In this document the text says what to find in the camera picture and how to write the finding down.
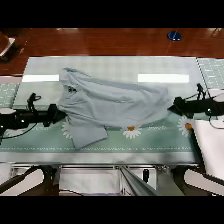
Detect blue round object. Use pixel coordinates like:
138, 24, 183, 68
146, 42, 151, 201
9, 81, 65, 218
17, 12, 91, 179
166, 30, 183, 42

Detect black cable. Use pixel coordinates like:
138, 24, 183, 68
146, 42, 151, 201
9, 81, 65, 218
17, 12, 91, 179
207, 115, 224, 130
0, 122, 38, 140

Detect light blue T-shirt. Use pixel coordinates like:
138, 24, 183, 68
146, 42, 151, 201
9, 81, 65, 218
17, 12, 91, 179
56, 67, 175, 150

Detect white garment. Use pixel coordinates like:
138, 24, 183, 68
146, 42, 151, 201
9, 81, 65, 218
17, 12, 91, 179
192, 119, 224, 181

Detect silver frame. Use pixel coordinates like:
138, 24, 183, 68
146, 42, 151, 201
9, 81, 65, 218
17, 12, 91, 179
9, 162, 202, 197

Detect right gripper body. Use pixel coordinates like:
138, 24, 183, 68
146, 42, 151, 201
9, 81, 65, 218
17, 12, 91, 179
167, 96, 195, 119

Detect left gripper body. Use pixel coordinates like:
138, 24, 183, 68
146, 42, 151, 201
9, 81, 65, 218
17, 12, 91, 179
45, 103, 68, 128

